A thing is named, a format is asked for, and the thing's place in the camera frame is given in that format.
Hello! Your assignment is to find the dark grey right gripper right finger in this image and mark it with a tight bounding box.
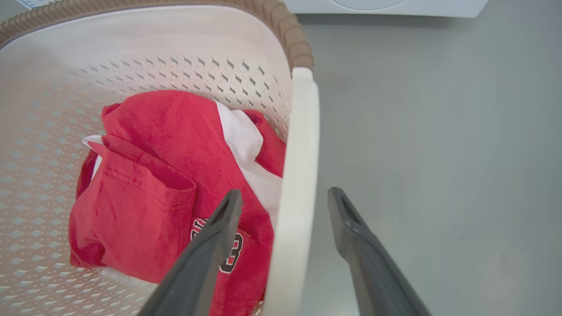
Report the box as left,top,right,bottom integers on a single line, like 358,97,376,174
328,187,432,316

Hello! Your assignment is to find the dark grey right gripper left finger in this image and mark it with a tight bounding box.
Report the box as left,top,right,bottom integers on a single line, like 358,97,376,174
138,189,243,316

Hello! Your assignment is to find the white perforated laundry basket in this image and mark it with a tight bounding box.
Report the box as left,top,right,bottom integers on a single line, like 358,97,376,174
0,0,320,316

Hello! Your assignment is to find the red shirt with print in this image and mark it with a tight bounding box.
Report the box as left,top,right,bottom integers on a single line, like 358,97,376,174
68,90,287,316

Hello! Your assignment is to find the white garment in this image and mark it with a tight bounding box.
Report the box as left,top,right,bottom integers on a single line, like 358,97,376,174
82,102,283,229

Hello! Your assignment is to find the white washing machine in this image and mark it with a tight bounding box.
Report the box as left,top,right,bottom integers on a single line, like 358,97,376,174
281,0,490,18

